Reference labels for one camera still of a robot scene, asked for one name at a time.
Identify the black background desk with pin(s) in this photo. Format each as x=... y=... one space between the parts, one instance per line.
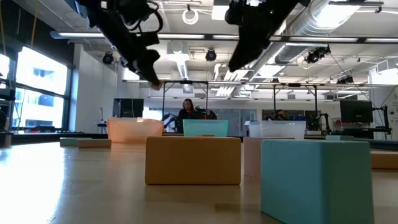
x=363 y=130

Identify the person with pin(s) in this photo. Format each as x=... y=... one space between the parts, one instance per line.
x=187 y=110
x=280 y=115

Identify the small natural wood block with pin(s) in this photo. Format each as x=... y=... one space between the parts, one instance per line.
x=252 y=157

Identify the silver spiral air duct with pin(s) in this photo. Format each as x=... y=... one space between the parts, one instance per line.
x=311 y=21

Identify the black round ceiling fixture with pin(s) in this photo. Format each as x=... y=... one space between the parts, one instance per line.
x=108 y=58
x=211 y=55

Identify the black background rig frame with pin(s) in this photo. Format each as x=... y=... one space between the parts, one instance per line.
x=293 y=84
x=185 y=82

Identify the black display screen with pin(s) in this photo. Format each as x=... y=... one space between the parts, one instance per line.
x=128 y=108

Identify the black computer monitor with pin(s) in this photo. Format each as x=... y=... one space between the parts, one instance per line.
x=356 y=111

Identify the large window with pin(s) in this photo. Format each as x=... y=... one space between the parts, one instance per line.
x=40 y=87

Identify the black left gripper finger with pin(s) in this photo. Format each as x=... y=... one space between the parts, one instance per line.
x=133 y=68
x=149 y=63

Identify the orange translucent plastic bin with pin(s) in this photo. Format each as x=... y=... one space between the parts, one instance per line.
x=133 y=130

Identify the teal rectangular block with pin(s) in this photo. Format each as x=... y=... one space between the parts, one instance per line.
x=67 y=142
x=317 y=183
x=339 y=137

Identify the black ceiling camera mount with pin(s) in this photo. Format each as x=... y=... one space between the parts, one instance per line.
x=317 y=54

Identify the teal translucent plastic bin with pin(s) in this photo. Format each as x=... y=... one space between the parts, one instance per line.
x=205 y=127

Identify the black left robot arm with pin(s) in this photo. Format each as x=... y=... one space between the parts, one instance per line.
x=102 y=9

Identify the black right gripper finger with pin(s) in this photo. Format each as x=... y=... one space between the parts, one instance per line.
x=248 y=49

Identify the black background robot arm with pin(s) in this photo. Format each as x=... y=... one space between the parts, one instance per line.
x=320 y=123
x=171 y=121
x=205 y=113

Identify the orange rectangular block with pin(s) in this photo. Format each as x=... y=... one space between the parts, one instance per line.
x=385 y=160
x=192 y=160

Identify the overhead beam with light strips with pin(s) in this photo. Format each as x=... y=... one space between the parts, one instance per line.
x=326 y=39

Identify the clear plastic bin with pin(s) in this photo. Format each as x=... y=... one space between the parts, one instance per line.
x=276 y=129

